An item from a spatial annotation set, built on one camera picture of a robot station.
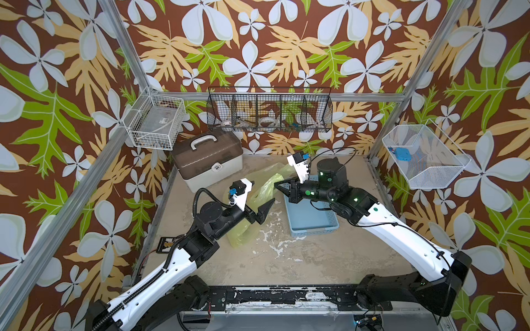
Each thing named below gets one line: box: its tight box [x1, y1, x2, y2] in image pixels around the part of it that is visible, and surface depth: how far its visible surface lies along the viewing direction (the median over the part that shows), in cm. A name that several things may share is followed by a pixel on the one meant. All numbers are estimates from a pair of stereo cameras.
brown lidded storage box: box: [171, 128, 244, 194], surface depth 98 cm
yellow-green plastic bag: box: [226, 222, 259, 249], surface depth 79 cm
